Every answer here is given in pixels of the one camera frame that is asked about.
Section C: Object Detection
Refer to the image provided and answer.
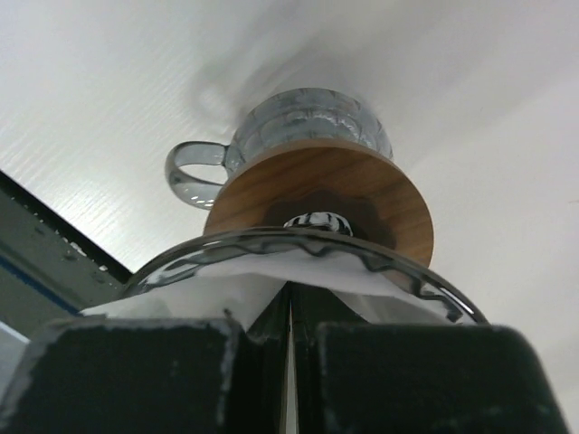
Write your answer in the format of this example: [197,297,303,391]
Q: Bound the clear glass funnel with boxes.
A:
[119,221,488,326]

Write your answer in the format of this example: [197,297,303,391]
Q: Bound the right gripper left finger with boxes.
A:
[1,289,290,433]

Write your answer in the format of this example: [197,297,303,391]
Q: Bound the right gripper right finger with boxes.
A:
[289,284,568,433]

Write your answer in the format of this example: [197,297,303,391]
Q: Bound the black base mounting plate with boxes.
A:
[1,173,132,316]

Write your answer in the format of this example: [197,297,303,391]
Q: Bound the brown wooden ring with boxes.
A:
[203,138,434,268]

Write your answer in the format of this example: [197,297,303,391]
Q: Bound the clear glass dripper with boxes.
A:
[165,88,394,210]

